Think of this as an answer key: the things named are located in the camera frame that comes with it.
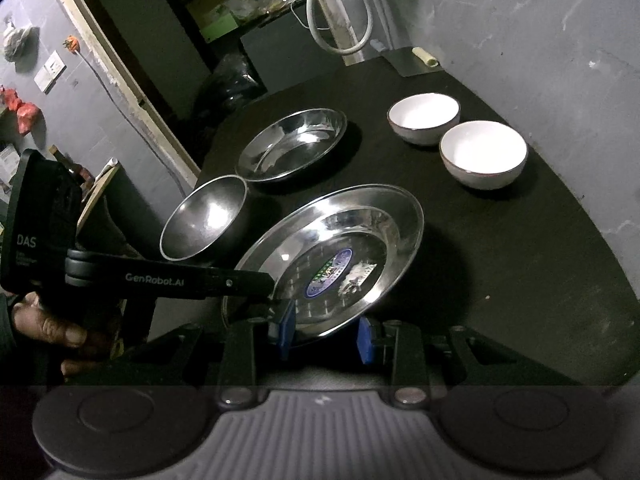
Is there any wall switch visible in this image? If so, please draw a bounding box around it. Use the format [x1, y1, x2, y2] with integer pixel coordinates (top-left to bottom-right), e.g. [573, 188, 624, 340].
[32, 50, 67, 95]

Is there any white hanging bag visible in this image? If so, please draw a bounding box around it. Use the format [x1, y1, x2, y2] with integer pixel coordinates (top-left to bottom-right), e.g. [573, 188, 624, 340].
[2, 17, 41, 61]

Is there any white hose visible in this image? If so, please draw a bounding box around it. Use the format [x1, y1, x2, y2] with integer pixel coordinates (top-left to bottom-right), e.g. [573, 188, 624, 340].
[306, 0, 376, 56]

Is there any black plastic bag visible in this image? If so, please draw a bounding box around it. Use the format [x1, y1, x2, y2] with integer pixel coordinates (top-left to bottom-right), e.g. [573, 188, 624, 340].
[195, 52, 268, 126]

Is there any cream door frame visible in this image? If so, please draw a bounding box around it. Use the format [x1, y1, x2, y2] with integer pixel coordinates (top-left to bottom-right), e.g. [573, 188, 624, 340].
[50, 0, 201, 183]

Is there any wooden board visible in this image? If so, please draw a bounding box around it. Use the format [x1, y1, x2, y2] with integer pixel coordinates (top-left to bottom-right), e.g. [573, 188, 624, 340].
[75, 157, 121, 222]

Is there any white ceramic bowl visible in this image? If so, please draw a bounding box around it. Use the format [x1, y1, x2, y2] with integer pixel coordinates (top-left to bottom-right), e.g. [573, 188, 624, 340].
[439, 121, 528, 191]
[387, 93, 461, 147]

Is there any red plastic bag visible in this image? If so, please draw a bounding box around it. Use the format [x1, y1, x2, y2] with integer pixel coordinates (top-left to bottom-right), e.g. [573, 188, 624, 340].
[0, 87, 41, 136]

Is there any steel plate with sticker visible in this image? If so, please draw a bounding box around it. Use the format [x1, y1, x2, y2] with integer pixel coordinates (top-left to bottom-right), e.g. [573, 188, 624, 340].
[221, 185, 425, 351]

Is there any person's left hand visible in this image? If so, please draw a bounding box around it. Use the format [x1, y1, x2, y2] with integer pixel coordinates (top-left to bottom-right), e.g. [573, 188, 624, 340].
[2, 290, 123, 378]

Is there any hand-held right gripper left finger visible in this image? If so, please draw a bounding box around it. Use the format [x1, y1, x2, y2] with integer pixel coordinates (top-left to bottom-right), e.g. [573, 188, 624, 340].
[122, 300, 298, 408]

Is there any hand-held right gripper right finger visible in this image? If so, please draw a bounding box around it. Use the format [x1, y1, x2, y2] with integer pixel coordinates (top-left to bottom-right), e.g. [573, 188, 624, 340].
[356, 316, 556, 408]

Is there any plain steel plate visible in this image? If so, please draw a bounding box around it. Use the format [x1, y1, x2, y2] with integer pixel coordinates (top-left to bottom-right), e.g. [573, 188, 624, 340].
[235, 107, 348, 182]

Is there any green box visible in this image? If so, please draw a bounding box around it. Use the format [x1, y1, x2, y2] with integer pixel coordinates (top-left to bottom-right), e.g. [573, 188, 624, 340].
[202, 12, 242, 43]

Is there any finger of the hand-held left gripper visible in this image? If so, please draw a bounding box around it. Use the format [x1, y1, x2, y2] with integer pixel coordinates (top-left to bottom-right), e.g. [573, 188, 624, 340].
[64, 249, 277, 307]

